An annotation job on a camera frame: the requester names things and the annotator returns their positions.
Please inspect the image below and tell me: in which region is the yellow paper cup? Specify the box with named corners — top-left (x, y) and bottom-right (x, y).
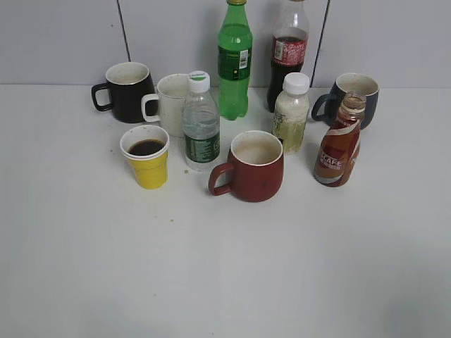
top-left (120, 125), bottom-right (170, 189)

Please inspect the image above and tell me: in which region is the brown Nescafe coffee bottle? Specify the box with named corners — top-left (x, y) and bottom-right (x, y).
top-left (314, 91), bottom-right (366, 187)

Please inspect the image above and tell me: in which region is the red mug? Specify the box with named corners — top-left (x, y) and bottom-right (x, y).
top-left (208, 130), bottom-right (284, 202)

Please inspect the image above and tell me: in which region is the clear water bottle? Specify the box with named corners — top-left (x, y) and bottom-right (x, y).
top-left (183, 70), bottom-right (220, 172)

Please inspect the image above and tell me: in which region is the white-capped milky drink bottle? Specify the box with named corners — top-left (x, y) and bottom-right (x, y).
top-left (272, 72), bottom-right (310, 155)

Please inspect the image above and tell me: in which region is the white mug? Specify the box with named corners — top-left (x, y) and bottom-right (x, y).
top-left (141, 73), bottom-right (188, 138)

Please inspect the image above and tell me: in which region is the green soda bottle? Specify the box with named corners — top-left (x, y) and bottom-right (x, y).
top-left (218, 0), bottom-right (253, 120)

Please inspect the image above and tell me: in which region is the black mug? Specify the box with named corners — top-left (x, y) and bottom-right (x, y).
top-left (91, 62), bottom-right (156, 123)

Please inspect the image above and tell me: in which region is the cola bottle red label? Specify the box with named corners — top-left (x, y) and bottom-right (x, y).
top-left (266, 1), bottom-right (309, 113)

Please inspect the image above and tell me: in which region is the dark grey mug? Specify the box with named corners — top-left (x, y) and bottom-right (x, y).
top-left (311, 73), bottom-right (379, 130)

